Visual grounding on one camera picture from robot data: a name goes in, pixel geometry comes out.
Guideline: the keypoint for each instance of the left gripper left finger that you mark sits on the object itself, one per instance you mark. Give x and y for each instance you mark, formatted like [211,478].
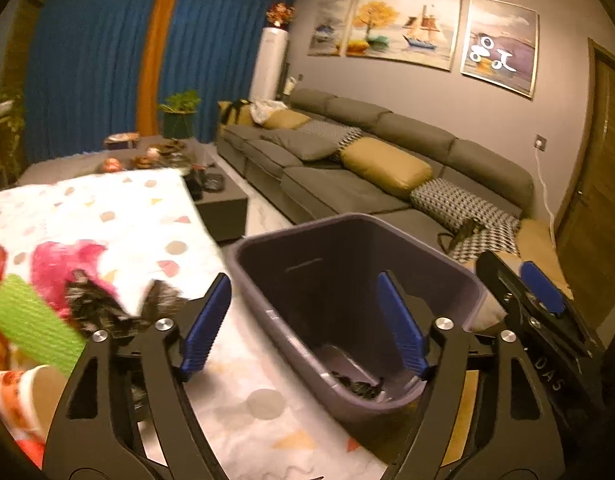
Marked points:
[94,433]

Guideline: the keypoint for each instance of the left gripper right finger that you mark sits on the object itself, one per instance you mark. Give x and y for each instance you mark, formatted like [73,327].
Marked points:
[512,431]

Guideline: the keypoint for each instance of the white red paper cup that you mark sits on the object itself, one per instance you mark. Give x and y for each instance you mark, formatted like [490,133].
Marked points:
[28,402]

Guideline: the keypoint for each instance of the black plastic bag back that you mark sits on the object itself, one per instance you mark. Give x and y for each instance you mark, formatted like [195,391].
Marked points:
[93,308]

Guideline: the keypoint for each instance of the black plastic bag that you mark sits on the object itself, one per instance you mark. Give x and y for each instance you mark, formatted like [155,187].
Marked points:
[93,308]
[364,390]

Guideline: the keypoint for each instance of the green foam net sleeve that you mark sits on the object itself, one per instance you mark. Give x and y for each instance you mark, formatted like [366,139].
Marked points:
[34,327]

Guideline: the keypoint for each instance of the pink plastic bag back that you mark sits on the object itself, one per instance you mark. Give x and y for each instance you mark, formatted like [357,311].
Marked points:
[52,267]

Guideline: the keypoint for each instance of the black plastic bag front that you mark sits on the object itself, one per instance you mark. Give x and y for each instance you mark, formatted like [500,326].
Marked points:
[364,390]

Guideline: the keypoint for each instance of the dark grey trash bin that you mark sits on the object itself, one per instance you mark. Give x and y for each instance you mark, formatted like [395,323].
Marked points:
[313,290]

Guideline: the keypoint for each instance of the wooden door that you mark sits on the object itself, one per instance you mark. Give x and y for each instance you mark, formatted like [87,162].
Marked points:
[585,232]

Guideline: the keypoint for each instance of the patterned cushion near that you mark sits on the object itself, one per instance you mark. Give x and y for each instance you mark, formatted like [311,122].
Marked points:
[475,225]

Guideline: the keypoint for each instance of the patterned cushion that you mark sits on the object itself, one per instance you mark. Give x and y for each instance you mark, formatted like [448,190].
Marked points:
[475,225]
[341,135]

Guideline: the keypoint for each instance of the patterned white tablecloth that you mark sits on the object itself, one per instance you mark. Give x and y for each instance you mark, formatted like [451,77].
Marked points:
[259,419]

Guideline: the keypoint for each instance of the mustard cushion middle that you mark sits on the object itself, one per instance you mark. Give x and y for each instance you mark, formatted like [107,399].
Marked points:
[395,171]

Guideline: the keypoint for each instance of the mustard cushion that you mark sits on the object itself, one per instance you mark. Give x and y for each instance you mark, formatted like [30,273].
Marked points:
[395,171]
[286,119]

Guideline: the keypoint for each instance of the dark coffee table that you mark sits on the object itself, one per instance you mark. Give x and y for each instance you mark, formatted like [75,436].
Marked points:
[224,213]

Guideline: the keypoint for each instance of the grey sectional sofa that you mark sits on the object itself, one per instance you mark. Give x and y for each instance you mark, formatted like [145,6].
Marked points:
[305,191]

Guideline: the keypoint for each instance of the patterned cushion far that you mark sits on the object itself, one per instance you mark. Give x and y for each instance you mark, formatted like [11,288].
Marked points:
[341,135]

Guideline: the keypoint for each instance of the right abstract painting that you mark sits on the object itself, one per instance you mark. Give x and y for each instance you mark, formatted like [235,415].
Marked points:
[502,45]

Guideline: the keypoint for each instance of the grey cushion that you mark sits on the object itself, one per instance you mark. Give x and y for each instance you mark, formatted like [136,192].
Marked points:
[305,146]

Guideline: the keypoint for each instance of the sailboat tree painting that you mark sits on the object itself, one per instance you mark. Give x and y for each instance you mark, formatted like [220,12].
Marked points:
[420,32]

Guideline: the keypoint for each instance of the potted green plant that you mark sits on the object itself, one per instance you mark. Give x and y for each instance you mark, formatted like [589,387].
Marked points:
[178,114]

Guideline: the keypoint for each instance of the mustard cushion far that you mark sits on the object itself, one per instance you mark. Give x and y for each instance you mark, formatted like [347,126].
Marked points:
[286,119]

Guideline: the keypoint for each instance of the hanging plant on stand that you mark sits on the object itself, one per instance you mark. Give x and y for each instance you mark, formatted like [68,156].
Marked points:
[12,126]

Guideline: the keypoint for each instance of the white clothes on sofa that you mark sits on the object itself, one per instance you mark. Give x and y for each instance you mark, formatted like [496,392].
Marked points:
[262,110]

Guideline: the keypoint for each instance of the small landscape painting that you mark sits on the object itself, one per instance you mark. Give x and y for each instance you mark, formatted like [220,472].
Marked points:
[329,27]

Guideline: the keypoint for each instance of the white standing air conditioner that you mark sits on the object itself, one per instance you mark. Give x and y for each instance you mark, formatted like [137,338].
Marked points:
[269,64]

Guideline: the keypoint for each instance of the blue curtains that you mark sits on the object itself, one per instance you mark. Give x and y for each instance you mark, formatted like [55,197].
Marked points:
[82,74]

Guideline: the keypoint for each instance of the artificial flower bouquet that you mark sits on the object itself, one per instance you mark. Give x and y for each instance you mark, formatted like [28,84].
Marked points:
[280,15]

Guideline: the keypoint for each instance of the orange curtain strip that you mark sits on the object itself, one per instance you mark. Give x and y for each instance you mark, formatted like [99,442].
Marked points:
[150,67]

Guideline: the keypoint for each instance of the wall socket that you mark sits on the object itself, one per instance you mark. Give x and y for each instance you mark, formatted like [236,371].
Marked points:
[540,143]

